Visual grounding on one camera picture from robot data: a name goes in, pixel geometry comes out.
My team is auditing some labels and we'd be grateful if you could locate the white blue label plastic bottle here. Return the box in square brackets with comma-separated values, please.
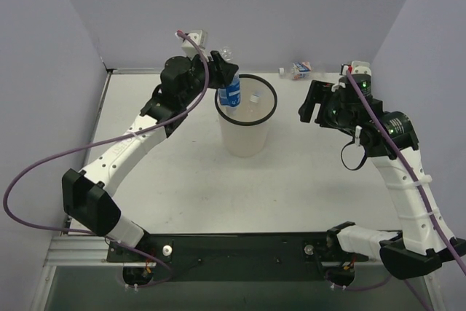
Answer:
[278, 61, 312, 81]

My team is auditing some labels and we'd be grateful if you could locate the clear crushed plastic bottle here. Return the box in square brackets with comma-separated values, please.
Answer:
[246, 92, 261, 118]

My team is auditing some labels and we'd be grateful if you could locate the white bin with black rim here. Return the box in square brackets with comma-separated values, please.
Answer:
[214, 74, 278, 157]

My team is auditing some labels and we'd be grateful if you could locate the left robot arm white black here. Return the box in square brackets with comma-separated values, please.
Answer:
[62, 51, 239, 261]

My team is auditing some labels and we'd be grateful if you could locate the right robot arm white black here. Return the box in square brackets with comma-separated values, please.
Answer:
[299, 71, 465, 280]

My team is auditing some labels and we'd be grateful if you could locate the aluminium back rail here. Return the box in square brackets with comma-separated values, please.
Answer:
[107, 66, 365, 75]

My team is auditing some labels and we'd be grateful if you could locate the aluminium rail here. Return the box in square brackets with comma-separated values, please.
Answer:
[107, 66, 365, 75]
[45, 234, 436, 267]

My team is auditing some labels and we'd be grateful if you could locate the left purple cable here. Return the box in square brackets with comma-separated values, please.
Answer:
[2, 32, 210, 288]

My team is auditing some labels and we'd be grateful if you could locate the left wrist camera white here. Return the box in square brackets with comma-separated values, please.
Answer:
[178, 29, 208, 59]

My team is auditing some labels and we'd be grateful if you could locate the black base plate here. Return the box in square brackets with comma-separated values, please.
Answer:
[106, 232, 367, 284]

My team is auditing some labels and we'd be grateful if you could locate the aluminium front rail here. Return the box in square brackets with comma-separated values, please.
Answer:
[45, 234, 436, 267]

